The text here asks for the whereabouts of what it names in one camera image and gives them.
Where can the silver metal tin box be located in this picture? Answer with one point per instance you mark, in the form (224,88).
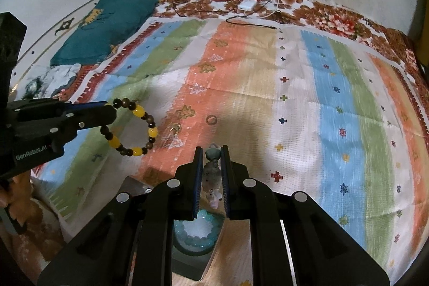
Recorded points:
(187,267)

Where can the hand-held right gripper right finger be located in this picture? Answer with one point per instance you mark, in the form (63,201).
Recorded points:
(225,185)

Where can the white crumpled cloth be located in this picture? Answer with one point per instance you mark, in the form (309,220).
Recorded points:
(63,73)

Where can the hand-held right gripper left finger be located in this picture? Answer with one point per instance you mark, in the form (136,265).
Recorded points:
(198,185)

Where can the teal pillow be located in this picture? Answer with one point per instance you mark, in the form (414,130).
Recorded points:
(107,24)

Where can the white power adapter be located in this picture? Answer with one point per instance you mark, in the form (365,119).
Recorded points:
(247,4)

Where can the person's left hand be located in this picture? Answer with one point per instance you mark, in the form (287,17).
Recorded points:
(20,183)

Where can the striped colourful mat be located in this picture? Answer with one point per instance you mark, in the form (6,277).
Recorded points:
(301,105)

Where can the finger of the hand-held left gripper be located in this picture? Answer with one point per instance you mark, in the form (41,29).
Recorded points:
(50,105)
(97,116)

